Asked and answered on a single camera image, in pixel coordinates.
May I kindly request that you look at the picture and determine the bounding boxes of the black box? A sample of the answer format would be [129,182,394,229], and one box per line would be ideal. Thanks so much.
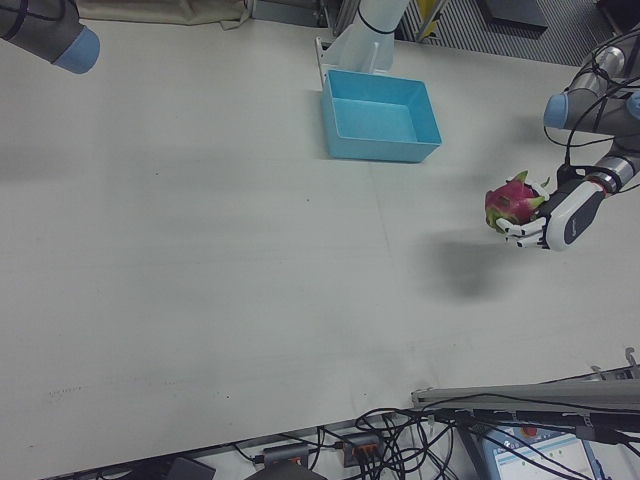
[479,0,551,35]

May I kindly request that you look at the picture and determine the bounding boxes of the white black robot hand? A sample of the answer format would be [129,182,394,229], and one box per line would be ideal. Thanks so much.
[497,177,609,253]

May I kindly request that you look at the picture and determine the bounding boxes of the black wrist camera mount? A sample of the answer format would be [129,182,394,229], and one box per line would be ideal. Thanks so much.
[556,163,589,189]

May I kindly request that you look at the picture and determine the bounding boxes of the aluminium rail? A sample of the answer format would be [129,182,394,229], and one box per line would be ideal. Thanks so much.
[411,367,640,414]

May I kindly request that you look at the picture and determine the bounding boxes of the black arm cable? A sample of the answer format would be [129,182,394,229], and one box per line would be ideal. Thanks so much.
[542,29,640,174]

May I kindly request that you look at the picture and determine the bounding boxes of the blue teach pendant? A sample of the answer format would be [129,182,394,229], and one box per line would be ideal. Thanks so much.
[482,424,601,480]

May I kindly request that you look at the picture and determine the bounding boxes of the white camera stand base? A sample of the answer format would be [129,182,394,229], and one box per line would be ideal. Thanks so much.
[313,0,411,91]

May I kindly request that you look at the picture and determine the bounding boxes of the grey usb hub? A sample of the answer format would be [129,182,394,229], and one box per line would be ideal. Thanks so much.
[263,442,316,466]

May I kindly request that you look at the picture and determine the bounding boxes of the grey hub orange plugs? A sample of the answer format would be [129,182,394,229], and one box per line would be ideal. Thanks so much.
[341,432,381,469]

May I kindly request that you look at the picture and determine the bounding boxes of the pink green dragon fruit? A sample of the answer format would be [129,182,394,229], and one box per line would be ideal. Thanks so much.
[483,170,551,235]

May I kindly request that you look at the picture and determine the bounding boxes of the beige cloth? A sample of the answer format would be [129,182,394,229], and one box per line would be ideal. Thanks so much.
[77,0,254,30]

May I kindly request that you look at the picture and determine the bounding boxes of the black cable bundle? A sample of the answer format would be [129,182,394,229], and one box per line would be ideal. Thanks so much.
[319,407,481,480]

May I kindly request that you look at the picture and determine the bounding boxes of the striped vent grille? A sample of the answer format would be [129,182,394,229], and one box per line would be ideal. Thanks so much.
[399,0,616,66]

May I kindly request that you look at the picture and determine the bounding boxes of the light blue plastic bin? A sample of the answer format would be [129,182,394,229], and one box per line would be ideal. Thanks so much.
[319,69,444,164]

